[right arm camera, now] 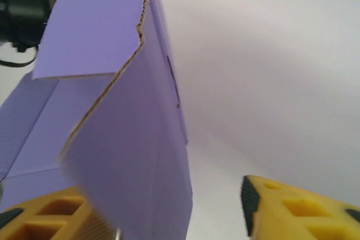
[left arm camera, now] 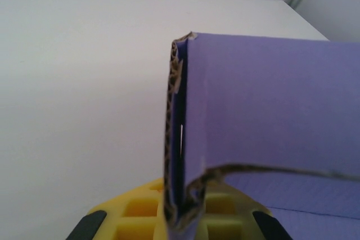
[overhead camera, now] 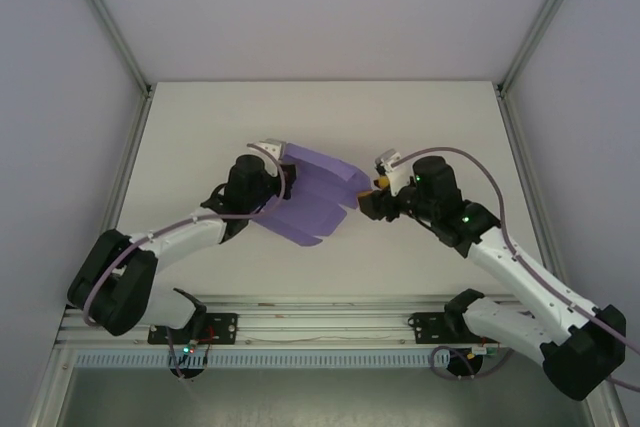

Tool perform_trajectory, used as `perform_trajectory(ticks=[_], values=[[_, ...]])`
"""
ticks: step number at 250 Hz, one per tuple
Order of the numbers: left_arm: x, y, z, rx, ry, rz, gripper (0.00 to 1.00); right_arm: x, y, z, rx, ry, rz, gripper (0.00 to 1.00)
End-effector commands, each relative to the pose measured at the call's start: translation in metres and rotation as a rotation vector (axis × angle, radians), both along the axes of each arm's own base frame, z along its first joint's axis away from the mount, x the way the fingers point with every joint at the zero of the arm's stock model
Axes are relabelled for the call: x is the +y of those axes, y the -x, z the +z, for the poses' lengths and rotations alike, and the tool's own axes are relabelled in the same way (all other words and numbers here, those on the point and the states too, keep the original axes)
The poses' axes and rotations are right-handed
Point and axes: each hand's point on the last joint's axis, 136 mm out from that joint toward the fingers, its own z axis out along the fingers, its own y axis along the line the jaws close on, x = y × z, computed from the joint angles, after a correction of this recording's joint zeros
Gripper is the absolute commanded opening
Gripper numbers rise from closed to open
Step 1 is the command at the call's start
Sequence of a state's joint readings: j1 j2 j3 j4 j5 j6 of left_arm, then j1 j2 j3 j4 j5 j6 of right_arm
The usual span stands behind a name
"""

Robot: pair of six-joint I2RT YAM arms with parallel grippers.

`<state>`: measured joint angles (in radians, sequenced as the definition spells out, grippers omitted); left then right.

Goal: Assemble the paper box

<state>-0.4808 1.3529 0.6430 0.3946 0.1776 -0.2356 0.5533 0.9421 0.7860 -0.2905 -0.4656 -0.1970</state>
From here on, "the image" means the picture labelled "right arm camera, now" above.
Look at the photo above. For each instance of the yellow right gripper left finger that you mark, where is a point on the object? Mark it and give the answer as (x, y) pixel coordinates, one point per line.
(31, 220)

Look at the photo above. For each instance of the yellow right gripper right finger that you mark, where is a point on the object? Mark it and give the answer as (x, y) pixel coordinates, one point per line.
(298, 214)

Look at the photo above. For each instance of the purple corrugated paper box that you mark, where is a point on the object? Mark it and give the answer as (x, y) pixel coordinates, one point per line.
(126, 138)

